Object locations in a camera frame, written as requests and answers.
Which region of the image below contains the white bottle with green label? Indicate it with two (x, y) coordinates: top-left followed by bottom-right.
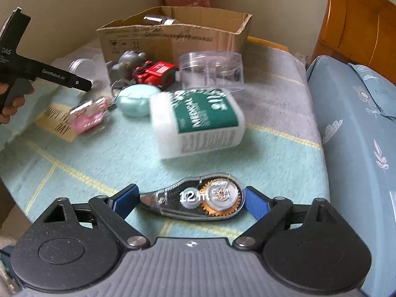
(149, 87), (246, 160)

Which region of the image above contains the small clear jar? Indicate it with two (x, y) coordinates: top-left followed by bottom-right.
(69, 58), (96, 89)

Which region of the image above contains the yellow wooden stool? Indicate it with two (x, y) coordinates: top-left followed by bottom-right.
(247, 36), (288, 51)

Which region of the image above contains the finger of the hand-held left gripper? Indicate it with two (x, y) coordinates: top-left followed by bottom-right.
(69, 74), (93, 92)

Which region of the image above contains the clear correction tape dispenser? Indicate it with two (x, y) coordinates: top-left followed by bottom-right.
(139, 173), (246, 222)

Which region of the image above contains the red toy truck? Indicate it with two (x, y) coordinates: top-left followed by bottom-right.
(131, 60), (177, 89)

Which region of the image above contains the mint green round case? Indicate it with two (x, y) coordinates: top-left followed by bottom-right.
(118, 84), (161, 117)

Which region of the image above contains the brown cardboard box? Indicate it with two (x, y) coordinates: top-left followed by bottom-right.
(96, 5), (252, 64)

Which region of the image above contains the person's left hand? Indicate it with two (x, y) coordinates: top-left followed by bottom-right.
(0, 83), (35, 125)

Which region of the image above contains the pink keychain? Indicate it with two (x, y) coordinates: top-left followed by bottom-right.
(69, 97), (116, 133)

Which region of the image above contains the clear plastic container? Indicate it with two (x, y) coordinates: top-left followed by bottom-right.
(178, 51), (246, 92)

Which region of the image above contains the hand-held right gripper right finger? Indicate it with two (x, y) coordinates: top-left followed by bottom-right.
(232, 186), (345, 251)

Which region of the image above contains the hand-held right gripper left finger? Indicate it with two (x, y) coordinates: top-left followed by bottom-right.
(37, 183), (152, 252)

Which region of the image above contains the pastel checked blanket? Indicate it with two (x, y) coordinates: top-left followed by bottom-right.
(0, 39), (330, 245)

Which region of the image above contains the grey elephant toy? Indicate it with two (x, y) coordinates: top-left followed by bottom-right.
(107, 49), (148, 84)

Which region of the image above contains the blue floral pillow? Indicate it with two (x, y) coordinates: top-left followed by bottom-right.
(348, 63), (396, 118)

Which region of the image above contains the silver round tin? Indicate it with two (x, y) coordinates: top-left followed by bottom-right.
(144, 15), (181, 27)

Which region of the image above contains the wooden headboard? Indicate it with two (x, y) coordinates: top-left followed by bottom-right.
(311, 0), (396, 85)

